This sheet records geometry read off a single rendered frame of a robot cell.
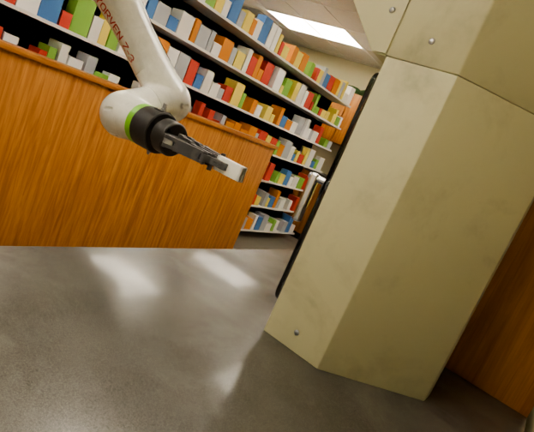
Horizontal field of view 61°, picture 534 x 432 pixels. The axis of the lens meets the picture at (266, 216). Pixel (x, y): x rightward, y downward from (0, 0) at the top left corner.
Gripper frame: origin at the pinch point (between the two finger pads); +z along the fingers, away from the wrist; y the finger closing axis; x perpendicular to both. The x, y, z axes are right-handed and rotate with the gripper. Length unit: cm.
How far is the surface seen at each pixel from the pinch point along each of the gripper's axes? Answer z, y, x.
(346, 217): 28.1, -4.9, -2.2
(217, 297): 12.5, -5.8, 20.7
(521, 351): 57, 32, 11
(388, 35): 22.2, -4.6, -29.2
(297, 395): 36.4, -15.0, 20.7
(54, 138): -173, 70, 39
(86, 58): -226, 107, -5
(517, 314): 53, 32, 5
